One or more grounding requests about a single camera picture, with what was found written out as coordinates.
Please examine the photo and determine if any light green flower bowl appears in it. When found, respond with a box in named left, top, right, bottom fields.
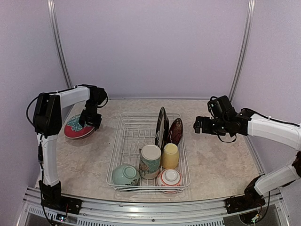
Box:
left=112, top=164, right=140, bottom=186

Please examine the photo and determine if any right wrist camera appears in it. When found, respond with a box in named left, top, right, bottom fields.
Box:
left=207, top=95, right=237, bottom=120

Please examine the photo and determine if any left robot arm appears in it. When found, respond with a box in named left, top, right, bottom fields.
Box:
left=32, top=84, right=108, bottom=187

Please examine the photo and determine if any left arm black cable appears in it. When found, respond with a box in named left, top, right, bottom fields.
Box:
left=25, top=97, right=40, bottom=136

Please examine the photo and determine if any aluminium front frame rail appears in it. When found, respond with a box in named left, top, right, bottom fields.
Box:
left=14, top=186, right=290, bottom=226

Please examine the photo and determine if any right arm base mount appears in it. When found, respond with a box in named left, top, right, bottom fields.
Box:
left=224, top=188, right=266, bottom=214

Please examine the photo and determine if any white wire dish rack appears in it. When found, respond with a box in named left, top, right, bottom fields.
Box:
left=106, top=111, right=190, bottom=194

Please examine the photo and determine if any dark red oval dish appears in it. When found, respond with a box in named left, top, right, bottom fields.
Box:
left=166, top=118, right=183, bottom=145

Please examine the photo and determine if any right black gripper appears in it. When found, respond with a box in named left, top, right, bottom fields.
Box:
left=194, top=116, right=229, bottom=136

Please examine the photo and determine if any black plate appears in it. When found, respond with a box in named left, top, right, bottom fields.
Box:
left=155, top=107, right=169, bottom=150

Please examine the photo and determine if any white red rimmed bowl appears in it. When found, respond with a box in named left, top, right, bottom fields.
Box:
left=156, top=169, right=183, bottom=194

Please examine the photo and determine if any yellow cup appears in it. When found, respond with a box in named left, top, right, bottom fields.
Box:
left=161, top=143, right=179, bottom=169

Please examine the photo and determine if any pink polka dot plate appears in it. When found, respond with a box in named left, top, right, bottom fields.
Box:
left=71, top=129, right=95, bottom=140

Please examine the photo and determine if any teal and red patterned plate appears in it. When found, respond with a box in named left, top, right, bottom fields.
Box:
left=63, top=114, right=95, bottom=139

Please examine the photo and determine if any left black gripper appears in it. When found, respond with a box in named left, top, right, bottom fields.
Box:
left=79, top=100, right=102, bottom=129

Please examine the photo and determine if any teal floral mug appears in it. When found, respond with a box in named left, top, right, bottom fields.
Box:
left=139, top=145, right=161, bottom=180

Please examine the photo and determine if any left aluminium corner post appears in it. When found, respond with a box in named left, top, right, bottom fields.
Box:
left=47, top=0, right=73, bottom=88

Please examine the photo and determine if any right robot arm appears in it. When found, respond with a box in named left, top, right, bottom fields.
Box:
left=193, top=108, right=301, bottom=209

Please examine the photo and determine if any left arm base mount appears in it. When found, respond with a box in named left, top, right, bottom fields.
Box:
left=39, top=180, right=83, bottom=215

